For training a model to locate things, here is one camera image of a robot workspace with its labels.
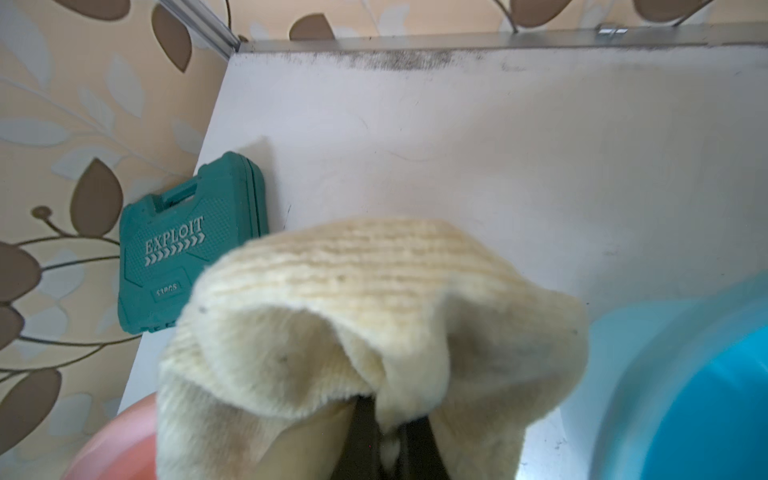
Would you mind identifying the beige cleaning cloth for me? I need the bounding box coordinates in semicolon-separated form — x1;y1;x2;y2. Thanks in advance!
156;218;589;479

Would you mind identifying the light blue plastic bucket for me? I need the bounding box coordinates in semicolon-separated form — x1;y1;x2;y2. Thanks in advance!
561;274;767;479

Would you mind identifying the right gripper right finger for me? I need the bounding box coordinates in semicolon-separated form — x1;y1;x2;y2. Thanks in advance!
395;417;450;480

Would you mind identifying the pink plastic bucket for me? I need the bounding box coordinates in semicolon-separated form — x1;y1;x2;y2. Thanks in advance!
62;393;157;480

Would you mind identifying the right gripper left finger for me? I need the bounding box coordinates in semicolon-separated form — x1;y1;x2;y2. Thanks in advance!
330;397;381;480

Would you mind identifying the green tool case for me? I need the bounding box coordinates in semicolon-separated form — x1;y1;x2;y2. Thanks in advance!
117;152;269;335

